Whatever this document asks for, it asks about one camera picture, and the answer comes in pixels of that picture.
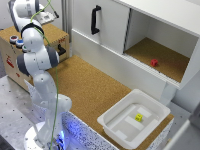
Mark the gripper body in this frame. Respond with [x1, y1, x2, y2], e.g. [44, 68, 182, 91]
[32, 11, 61, 25]

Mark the blue button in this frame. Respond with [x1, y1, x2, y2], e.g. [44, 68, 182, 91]
[15, 38, 25, 48]

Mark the green button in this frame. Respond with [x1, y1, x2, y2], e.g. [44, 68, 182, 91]
[21, 44, 29, 54]

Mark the red button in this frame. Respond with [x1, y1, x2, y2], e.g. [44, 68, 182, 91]
[9, 34, 19, 45]

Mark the wooden drawer box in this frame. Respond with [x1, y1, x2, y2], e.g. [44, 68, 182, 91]
[0, 22, 71, 92]

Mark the white sliding door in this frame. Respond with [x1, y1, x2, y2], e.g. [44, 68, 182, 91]
[72, 0, 131, 55]

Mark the white cabinet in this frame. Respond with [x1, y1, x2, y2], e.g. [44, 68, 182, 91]
[70, 0, 200, 107]

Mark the pink block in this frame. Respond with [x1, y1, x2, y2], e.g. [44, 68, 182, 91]
[150, 58, 159, 68]

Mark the yellow block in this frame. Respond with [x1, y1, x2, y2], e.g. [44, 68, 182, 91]
[134, 113, 144, 122]

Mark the white plastic box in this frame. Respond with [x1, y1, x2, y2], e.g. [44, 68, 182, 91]
[96, 88, 172, 150]

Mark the black drawer handle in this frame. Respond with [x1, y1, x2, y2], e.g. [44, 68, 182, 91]
[56, 43, 67, 57]

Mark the black door handle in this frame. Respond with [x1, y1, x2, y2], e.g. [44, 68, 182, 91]
[90, 4, 103, 36]

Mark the green cable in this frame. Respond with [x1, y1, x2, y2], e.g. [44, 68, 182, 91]
[29, 0, 61, 150]

